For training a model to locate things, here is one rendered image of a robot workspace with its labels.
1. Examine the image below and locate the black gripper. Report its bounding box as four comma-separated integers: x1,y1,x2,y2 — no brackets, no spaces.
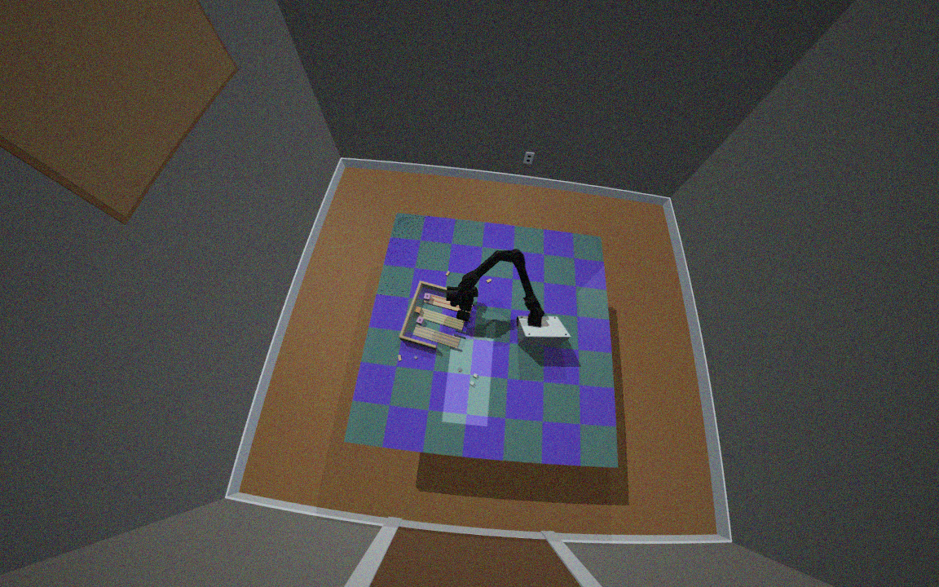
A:
456,298,474,321

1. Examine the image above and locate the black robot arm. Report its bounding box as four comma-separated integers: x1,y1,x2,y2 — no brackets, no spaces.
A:
447,249,544,328

